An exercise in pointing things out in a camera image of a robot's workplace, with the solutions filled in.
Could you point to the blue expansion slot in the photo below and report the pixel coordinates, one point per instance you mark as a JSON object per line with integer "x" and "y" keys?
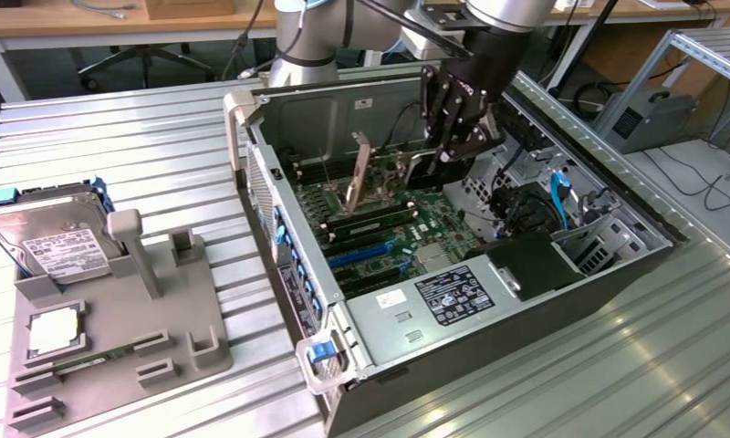
{"x": 358, "y": 256}

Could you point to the open black PC case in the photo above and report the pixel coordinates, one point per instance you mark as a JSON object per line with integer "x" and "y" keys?
{"x": 583, "y": 328}

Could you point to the silver disk bay cage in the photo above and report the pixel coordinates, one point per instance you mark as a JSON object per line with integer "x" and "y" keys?
{"x": 481, "y": 182}

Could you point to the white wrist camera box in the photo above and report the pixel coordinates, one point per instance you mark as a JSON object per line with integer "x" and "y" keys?
{"x": 419, "y": 43}

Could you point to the silver CPU chip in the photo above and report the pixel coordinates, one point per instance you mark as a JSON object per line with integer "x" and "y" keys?
{"x": 54, "y": 335}

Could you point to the green motherboard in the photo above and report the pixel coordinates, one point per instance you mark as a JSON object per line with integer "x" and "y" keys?
{"x": 425, "y": 214}

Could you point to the long wooden desk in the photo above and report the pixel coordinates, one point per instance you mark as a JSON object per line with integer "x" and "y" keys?
{"x": 35, "y": 23}

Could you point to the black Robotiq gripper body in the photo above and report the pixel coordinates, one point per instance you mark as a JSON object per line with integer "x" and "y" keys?
{"x": 493, "y": 59}

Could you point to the black office chair base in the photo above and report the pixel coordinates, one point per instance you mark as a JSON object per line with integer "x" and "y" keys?
{"x": 145, "y": 57}

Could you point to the aluminium profile frame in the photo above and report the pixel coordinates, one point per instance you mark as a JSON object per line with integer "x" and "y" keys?
{"x": 706, "y": 50}

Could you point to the green RAM stick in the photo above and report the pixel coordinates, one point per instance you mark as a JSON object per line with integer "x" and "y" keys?
{"x": 97, "y": 358}

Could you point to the black installed RAM stick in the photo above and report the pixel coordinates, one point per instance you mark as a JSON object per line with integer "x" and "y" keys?
{"x": 370, "y": 223}

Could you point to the grey plastic parts rack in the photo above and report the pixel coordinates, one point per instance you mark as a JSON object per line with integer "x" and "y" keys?
{"x": 127, "y": 319}

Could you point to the grey equipment box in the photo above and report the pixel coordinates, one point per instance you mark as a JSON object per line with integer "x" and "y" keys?
{"x": 650, "y": 118}

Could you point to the graphics card with metal bracket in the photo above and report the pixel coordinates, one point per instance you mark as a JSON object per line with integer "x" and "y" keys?
{"x": 358, "y": 173}

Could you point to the CPU socket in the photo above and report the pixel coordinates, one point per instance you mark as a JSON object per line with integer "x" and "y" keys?
{"x": 371, "y": 201}

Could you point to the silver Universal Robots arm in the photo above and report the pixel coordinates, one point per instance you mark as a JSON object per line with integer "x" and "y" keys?
{"x": 303, "y": 36}

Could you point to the silver hard disk drive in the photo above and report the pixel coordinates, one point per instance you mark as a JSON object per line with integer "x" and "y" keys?
{"x": 54, "y": 242}

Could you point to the grey power supply unit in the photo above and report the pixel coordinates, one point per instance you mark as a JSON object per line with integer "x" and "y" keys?
{"x": 413, "y": 319}

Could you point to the small silver chipset heatsink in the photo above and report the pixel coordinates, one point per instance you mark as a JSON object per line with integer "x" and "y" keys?
{"x": 433, "y": 256}

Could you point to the black stand pole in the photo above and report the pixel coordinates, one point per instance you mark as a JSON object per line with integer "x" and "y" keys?
{"x": 583, "y": 45}

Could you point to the blue case latch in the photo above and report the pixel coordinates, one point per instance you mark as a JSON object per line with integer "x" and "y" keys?
{"x": 321, "y": 352}

